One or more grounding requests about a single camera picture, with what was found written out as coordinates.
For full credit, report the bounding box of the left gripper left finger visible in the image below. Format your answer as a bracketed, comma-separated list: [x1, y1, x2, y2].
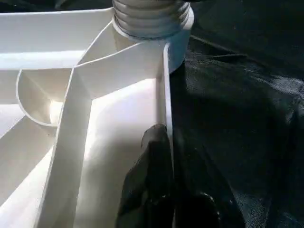
[114, 123, 174, 228]

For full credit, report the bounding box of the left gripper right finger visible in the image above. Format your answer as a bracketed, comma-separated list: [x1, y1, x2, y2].
[172, 131, 247, 228]

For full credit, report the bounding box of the white plastic table top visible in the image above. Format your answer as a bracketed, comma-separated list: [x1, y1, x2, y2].
[0, 4, 195, 228]

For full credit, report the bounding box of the white plastic table leg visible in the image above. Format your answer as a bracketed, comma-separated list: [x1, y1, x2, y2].
[112, 0, 191, 39]

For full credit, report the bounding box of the black work mat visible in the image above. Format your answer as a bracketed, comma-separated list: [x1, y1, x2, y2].
[169, 0, 304, 228]

